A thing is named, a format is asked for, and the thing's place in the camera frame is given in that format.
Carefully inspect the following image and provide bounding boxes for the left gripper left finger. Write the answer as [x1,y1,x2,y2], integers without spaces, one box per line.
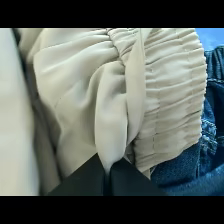
[48,153,107,197]

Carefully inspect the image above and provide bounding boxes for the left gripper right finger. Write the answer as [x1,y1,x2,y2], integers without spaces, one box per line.
[109,157,168,197]

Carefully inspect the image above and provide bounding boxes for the blue jeans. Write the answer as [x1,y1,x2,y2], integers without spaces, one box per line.
[150,45,224,197]

